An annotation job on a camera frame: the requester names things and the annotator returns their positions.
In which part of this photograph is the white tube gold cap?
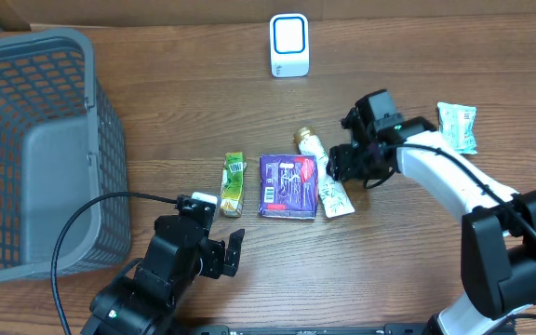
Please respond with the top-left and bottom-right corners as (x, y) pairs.
(293, 127), (355, 219)

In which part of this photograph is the green yellow snack packet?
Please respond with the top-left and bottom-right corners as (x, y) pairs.
(221, 152), (247, 218)

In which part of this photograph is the purple Carefree pad packet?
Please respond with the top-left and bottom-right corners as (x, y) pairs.
(259, 154), (318, 220)

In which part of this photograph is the teal tissue packet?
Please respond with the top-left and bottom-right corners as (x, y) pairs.
(437, 102), (477, 154)

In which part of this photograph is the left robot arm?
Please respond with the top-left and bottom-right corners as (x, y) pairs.
(81, 192), (245, 335)

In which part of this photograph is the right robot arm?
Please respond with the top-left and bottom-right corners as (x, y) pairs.
(327, 89), (536, 334)

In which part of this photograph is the white barcode scanner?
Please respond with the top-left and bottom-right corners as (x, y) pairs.
(269, 13), (310, 78)

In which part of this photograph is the grey plastic shopping basket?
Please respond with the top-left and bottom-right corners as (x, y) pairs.
(0, 29), (131, 283)

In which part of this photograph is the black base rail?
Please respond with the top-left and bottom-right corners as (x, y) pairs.
(189, 323), (430, 335)

